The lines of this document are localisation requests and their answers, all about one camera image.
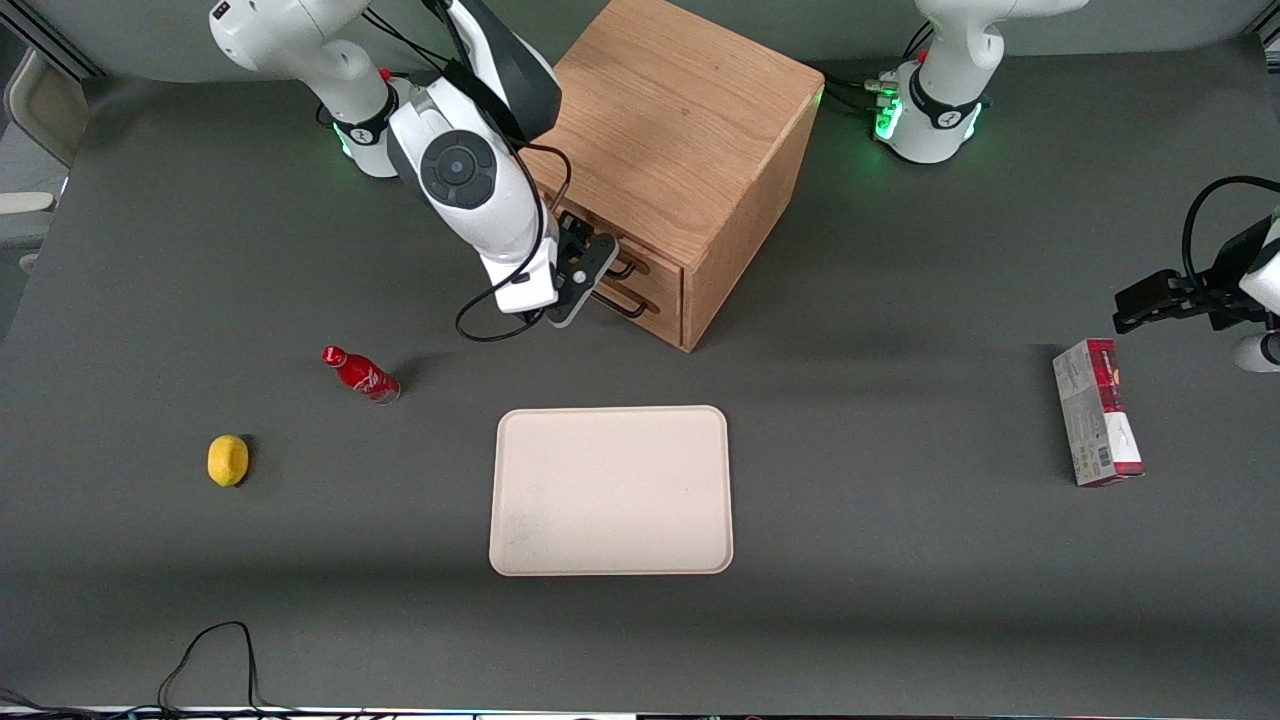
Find wooden drawer long black handle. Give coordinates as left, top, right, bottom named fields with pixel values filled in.
left=560, top=215, right=687, bottom=303

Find wooden two-drawer cabinet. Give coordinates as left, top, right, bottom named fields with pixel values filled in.
left=520, top=0, right=826, bottom=353

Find grey and red carton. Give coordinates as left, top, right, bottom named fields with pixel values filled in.
left=1052, top=338, right=1145, bottom=488

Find red cola bottle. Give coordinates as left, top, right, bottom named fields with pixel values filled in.
left=321, top=345, right=402, bottom=405

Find cream plastic tray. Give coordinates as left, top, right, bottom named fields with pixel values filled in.
left=489, top=405, right=734, bottom=577

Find yellow lemon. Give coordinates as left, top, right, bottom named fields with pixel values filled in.
left=207, top=434, right=250, bottom=488

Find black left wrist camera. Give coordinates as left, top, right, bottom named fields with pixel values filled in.
left=1205, top=215, right=1276, bottom=331

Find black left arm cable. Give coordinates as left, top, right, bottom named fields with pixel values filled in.
left=1182, top=176, right=1280, bottom=293

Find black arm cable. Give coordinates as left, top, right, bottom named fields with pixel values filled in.
left=1182, top=176, right=1280, bottom=293
left=455, top=140, right=573, bottom=344

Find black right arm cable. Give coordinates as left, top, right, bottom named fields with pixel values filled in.
left=455, top=140, right=573, bottom=344

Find black right base cables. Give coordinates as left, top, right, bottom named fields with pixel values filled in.
left=360, top=8, right=446, bottom=79

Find black base cables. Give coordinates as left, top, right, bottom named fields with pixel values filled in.
left=820, top=20, right=936, bottom=114
left=360, top=8, right=446, bottom=79

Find black left base cables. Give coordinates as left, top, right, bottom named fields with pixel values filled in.
left=820, top=20, right=936, bottom=114

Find black looped table cable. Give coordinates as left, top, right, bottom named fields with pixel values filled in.
left=157, top=621, right=267, bottom=717

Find dark metal frame rail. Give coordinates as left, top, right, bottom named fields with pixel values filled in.
left=0, top=0, right=103, bottom=81

